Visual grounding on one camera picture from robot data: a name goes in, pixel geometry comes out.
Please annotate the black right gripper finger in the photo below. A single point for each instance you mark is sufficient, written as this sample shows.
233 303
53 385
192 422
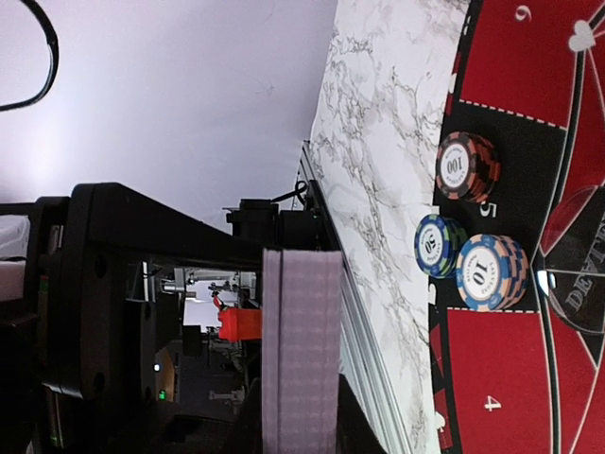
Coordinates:
354 433

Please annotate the green chips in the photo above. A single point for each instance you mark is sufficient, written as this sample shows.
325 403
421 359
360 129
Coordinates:
438 241

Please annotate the blue chips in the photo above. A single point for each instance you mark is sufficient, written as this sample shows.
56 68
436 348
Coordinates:
492 272

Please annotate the chip stack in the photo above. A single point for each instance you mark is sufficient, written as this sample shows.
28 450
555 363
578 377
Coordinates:
467 167

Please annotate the red playing card deck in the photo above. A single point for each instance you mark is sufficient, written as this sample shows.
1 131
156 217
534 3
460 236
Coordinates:
300 350

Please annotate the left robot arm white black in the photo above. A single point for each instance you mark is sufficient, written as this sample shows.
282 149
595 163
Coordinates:
79 325

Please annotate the round red black poker mat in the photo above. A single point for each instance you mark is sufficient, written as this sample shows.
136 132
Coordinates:
529 76

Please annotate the front aluminium rail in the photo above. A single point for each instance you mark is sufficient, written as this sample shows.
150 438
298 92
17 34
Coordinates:
362 365

